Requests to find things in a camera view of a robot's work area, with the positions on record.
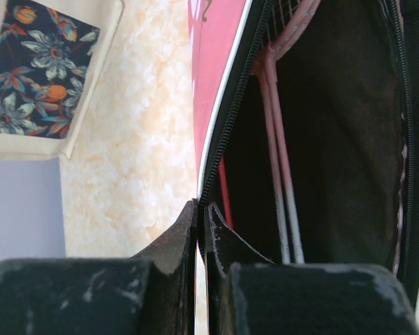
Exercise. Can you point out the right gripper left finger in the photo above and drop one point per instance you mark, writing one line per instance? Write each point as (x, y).
(152, 292)

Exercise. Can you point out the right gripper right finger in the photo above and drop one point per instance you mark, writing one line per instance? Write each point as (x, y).
(247, 294)

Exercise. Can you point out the pink racket cover bag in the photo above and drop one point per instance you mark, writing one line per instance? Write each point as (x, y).
(344, 84)

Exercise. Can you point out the beige floral tote bag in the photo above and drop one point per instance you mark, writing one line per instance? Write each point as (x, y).
(51, 57)

